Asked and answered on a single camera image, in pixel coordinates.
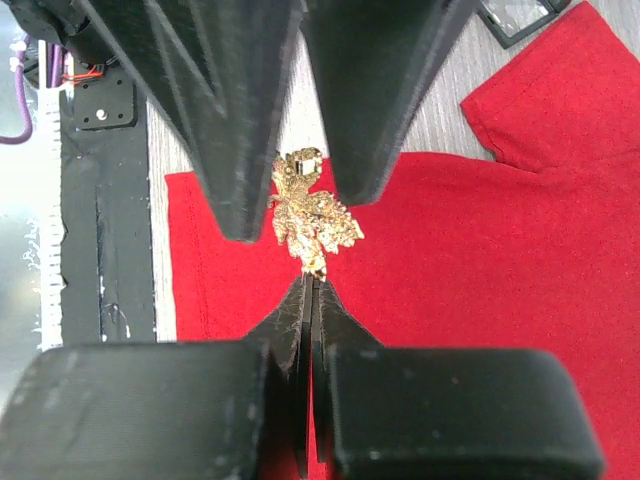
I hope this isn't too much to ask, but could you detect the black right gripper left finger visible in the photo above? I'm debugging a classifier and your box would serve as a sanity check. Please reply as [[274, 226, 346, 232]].
[[1, 277, 311, 479]]

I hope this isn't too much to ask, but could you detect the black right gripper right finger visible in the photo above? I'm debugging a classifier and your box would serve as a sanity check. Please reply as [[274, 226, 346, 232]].
[[310, 281, 605, 479]]

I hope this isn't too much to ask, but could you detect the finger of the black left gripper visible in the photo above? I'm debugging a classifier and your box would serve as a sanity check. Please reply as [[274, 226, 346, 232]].
[[302, 0, 475, 206], [82, 0, 302, 242]]

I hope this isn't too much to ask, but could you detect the red gold maple leaf brooch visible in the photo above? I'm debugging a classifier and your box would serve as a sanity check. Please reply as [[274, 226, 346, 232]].
[[267, 147, 365, 282]]

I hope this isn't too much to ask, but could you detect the red t-shirt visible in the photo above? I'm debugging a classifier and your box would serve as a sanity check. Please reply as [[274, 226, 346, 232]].
[[163, 0, 640, 480]]

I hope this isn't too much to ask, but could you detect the black box with red brooch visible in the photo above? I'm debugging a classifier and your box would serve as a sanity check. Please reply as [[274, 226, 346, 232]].
[[477, 0, 571, 49]]

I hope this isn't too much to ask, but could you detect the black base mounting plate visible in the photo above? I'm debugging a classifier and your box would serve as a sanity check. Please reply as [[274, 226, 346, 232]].
[[60, 66, 156, 346]]

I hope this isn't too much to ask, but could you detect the white slotted cable duct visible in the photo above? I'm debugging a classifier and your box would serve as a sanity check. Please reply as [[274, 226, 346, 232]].
[[34, 40, 65, 351]]

